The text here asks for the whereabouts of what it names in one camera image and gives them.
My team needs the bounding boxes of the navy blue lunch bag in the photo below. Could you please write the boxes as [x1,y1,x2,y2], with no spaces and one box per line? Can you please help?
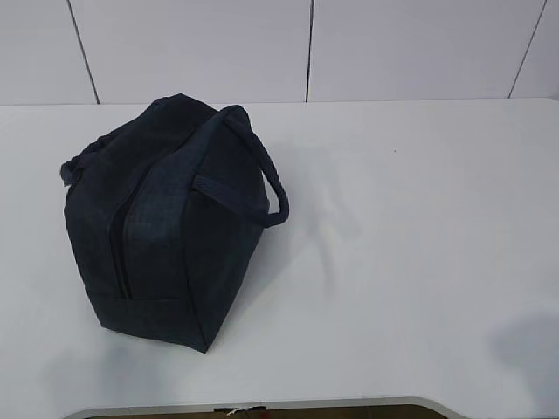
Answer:
[60,94,289,353]

